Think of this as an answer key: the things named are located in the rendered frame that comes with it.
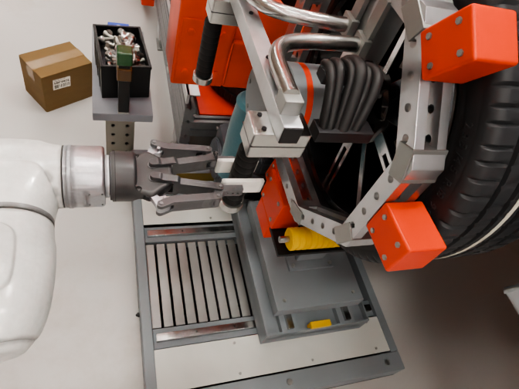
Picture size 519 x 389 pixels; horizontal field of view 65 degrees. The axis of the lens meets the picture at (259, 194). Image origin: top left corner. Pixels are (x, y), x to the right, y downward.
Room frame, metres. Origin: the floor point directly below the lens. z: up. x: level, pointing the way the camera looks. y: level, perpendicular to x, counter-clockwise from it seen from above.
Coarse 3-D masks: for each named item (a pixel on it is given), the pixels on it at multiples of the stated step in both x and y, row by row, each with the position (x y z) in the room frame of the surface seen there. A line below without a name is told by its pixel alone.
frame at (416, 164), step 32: (320, 0) 0.92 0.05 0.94; (416, 0) 0.62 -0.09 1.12; (448, 0) 0.66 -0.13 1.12; (288, 32) 0.92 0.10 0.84; (416, 32) 0.59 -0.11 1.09; (416, 64) 0.57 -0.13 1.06; (416, 96) 0.54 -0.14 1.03; (448, 96) 0.57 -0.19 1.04; (416, 128) 0.51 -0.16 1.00; (288, 160) 0.75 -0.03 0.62; (416, 160) 0.49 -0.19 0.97; (288, 192) 0.67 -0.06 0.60; (384, 192) 0.49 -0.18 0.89; (416, 192) 0.50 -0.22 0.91; (320, 224) 0.55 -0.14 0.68; (352, 224) 0.50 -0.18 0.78
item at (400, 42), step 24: (384, 72) 0.77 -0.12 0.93; (456, 96) 0.60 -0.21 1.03; (384, 120) 0.76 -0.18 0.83; (312, 144) 0.83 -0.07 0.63; (336, 144) 0.87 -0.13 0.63; (360, 144) 0.91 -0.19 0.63; (384, 144) 0.67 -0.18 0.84; (312, 168) 0.77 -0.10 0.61; (336, 168) 0.75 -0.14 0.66; (360, 168) 0.68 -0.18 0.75; (384, 168) 0.64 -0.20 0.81; (336, 192) 0.71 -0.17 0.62; (360, 192) 0.65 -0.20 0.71
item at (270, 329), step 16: (240, 224) 0.83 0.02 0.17; (240, 240) 0.80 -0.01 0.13; (240, 256) 0.76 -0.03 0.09; (256, 256) 0.75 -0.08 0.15; (256, 272) 0.70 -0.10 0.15; (256, 288) 0.63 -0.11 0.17; (256, 304) 0.59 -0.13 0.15; (256, 320) 0.56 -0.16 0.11; (272, 320) 0.56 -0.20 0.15; (288, 320) 0.57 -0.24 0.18; (304, 320) 0.61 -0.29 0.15; (320, 320) 0.61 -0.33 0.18; (336, 320) 0.65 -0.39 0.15; (352, 320) 0.67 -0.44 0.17; (368, 320) 0.69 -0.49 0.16; (272, 336) 0.51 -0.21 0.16; (288, 336) 0.55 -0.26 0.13; (304, 336) 0.58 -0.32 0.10
